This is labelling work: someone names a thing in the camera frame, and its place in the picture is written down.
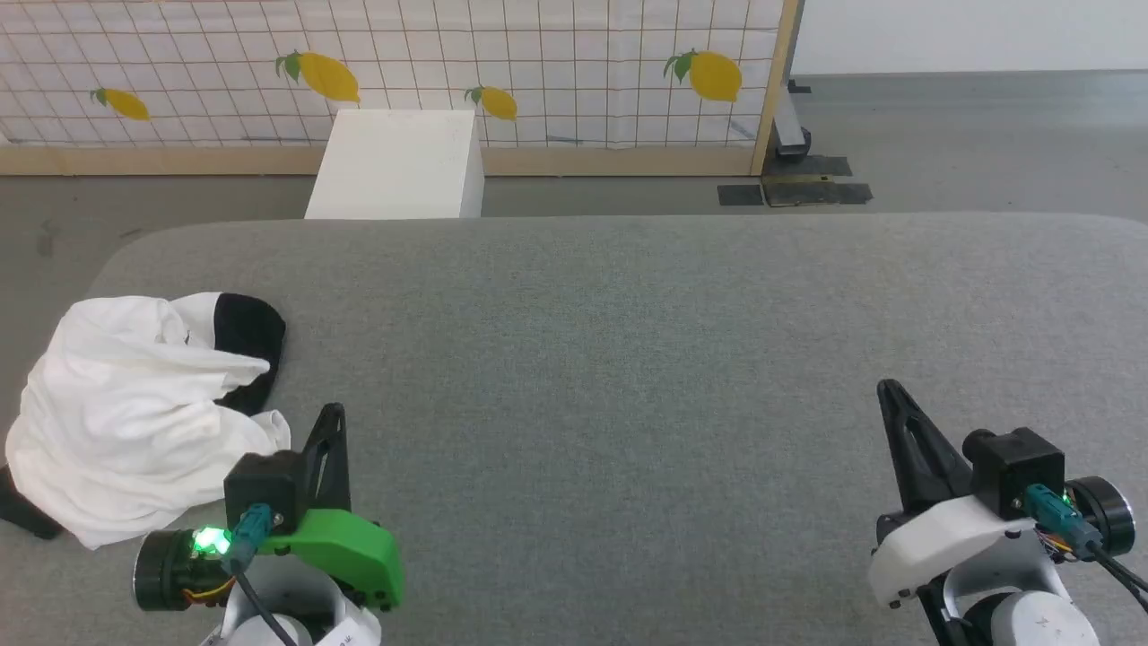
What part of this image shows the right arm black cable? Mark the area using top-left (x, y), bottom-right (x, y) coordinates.
top-left (1025, 484), bottom-right (1148, 620)

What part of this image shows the white rectangular box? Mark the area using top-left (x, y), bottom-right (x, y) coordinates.
top-left (305, 109), bottom-right (486, 220)

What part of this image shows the white partition board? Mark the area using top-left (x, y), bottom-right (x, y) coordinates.
top-left (794, 0), bottom-right (1148, 76)

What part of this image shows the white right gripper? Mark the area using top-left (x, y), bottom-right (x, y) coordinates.
top-left (868, 379), bottom-right (1136, 611)

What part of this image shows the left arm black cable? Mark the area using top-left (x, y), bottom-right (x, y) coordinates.
top-left (224, 504), bottom-right (299, 646)

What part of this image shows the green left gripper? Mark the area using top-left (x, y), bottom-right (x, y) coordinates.
top-left (135, 403), bottom-right (404, 613)

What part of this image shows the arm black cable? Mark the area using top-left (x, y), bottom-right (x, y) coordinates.
top-left (224, 504), bottom-right (299, 646)
top-left (1025, 484), bottom-right (1148, 620)

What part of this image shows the white shirt with black sleeves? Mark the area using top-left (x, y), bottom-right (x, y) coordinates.
top-left (0, 292), bottom-right (292, 550)

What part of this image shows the grey metal board leg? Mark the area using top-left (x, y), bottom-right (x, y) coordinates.
top-left (773, 79), bottom-right (813, 161)

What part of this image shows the lemon print grid panel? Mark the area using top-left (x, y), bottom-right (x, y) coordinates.
top-left (0, 0), bottom-right (802, 177)

